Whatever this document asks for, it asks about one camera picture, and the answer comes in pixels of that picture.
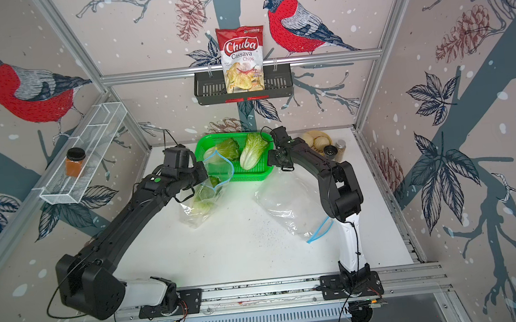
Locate clear zipper bag blue zip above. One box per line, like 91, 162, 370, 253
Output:
180, 149, 234, 228

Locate chinese cabbage light green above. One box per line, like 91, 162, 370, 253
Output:
239, 133, 269, 171

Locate chinese cabbage front dark leaves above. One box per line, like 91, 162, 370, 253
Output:
186, 176, 223, 216

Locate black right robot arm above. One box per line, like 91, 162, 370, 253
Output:
267, 138, 369, 277

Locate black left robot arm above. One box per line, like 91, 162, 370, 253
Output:
56, 161, 208, 320

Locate red cassava chips bag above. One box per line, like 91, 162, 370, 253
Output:
216, 26, 265, 94

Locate white steamed bun left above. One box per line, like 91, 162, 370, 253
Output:
301, 132, 314, 147

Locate white steamed bun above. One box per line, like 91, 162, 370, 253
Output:
301, 132, 314, 147
313, 136, 332, 152

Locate bamboo steamer yellow bands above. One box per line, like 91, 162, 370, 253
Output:
300, 130, 333, 153

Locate green plastic basket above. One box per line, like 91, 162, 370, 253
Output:
195, 132, 275, 182

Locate white steamed bun right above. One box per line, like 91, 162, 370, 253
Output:
313, 136, 332, 152

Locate salt grinder black cap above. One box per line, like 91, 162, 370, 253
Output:
323, 145, 339, 161

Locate small clear spice bottle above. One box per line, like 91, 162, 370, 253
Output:
334, 139, 347, 163

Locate orange spice jar black lid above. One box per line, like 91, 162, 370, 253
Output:
65, 147, 86, 178

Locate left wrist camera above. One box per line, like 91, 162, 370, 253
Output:
161, 145, 196, 177

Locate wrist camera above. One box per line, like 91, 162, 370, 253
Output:
161, 145, 196, 177
270, 126, 292, 148

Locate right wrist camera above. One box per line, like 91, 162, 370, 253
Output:
270, 126, 292, 148

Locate black wall basket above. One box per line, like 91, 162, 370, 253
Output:
194, 64, 294, 105

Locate white wire shelf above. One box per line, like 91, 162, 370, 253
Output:
39, 102, 127, 205

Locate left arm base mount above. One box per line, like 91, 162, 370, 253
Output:
139, 277, 203, 320

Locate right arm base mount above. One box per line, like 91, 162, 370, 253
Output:
315, 264, 385, 301

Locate aluminium rail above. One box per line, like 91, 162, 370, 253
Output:
73, 260, 450, 322

